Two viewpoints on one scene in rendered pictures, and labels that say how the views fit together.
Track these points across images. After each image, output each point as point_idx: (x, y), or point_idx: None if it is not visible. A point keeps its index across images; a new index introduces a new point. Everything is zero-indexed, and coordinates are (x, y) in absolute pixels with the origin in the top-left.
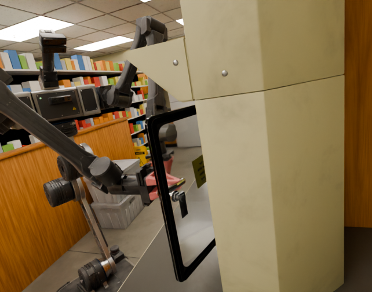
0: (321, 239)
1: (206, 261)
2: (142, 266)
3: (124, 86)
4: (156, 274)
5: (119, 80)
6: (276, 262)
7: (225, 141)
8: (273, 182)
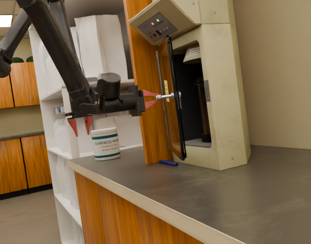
0: (244, 115)
1: (172, 170)
2: (128, 183)
3: (10, 49)
4: (147, 180)
5: (3, 42)
6: (241, 115)
7: (215, 46)
8: (235, 68)
